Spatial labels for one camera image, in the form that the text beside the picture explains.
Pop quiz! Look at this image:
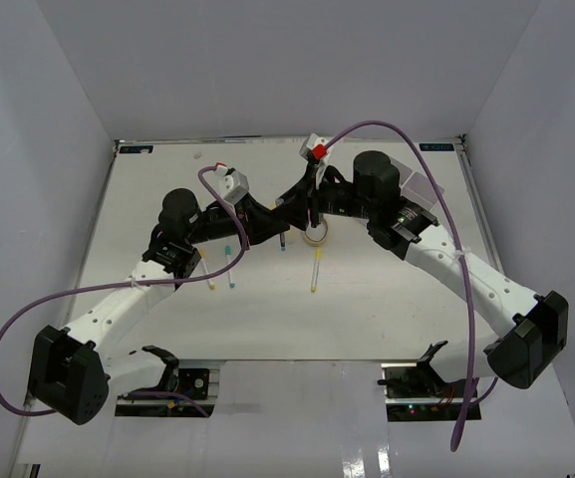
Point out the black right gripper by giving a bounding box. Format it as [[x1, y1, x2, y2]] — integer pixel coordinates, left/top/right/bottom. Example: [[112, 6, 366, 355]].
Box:
[[269, 164, 376, 233]]

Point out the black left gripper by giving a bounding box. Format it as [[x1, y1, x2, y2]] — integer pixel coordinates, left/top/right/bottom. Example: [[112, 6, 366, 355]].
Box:
[[186, 192, 289, 250]]

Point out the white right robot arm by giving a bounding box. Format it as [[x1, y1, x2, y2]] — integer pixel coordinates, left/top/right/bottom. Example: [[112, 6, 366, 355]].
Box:
[[277, 150, 569, 397]]

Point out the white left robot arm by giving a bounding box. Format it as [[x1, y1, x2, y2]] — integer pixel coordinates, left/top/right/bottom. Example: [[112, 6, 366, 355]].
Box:
[[28, 188, 289, 425]]

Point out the teal tipped white pen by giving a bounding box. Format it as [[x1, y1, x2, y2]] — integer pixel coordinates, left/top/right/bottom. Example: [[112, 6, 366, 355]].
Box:
[[224, 244, 235, 289]]

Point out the yellow tipped white pen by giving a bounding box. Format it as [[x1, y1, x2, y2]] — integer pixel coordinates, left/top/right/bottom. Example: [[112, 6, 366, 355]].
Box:
[[310, 248, 322, 294]]

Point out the orange tipped white pen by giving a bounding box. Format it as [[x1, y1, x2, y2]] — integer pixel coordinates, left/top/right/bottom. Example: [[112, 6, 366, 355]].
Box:
[[200, 258, 215, 291]]

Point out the white divided organizer box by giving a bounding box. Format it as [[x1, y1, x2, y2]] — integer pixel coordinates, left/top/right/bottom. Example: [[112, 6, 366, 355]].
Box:
[[391, 158, 438, 210]]

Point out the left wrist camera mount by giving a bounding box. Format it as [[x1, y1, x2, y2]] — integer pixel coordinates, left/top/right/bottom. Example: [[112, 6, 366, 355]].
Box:
[[214, 162, 249, 206]]

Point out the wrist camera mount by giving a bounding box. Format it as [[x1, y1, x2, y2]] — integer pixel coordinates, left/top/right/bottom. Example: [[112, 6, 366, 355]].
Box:
[[299, 133, 333, 186], [214, 162, 249, 206]]

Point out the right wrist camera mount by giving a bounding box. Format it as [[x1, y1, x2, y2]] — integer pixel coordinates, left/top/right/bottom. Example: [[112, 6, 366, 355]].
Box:
[[299, 133, 333, 186]]

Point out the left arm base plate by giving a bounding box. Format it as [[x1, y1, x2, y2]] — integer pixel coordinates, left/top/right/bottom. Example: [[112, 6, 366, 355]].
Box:
[[115, 367, 220, 418]]

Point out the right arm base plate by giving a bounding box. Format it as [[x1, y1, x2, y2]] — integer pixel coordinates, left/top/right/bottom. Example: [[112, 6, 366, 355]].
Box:
[[377, 341, 466, 423]]

